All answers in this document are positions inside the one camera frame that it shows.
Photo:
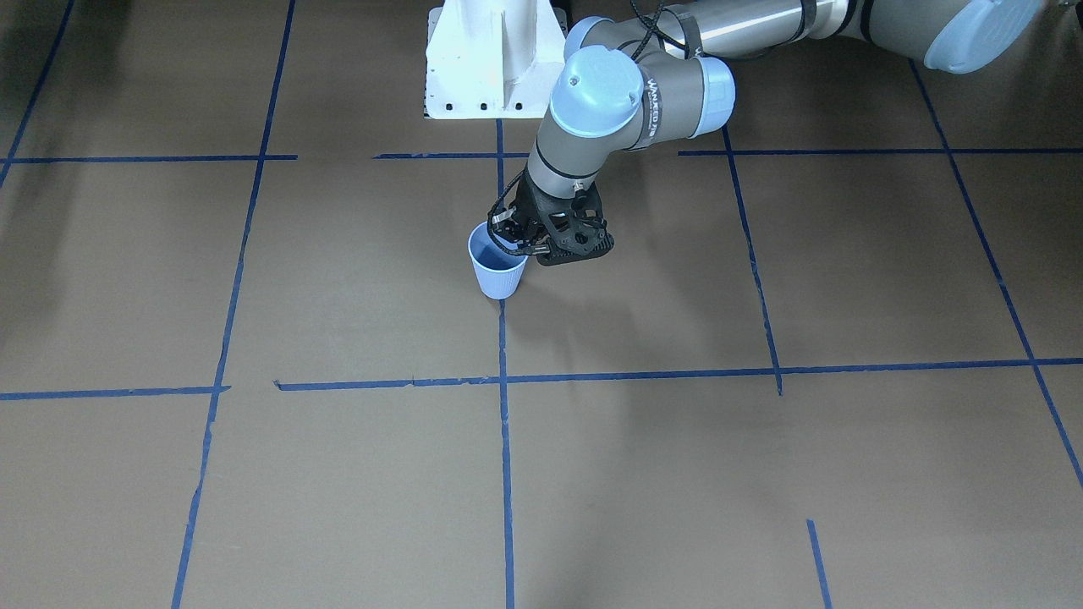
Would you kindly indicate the blue ribbed paper cup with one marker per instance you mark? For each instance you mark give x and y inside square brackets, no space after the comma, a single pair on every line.
[497,273]

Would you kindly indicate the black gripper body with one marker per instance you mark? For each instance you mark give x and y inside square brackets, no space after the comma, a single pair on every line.
[531,205]

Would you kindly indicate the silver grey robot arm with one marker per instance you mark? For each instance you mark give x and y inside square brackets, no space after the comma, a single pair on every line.
[664,76]

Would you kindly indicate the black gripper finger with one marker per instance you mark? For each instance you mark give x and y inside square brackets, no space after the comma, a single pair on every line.
[528,249]
[512,224]

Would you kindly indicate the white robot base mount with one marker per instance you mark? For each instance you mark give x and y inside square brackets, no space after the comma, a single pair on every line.
[493,59]

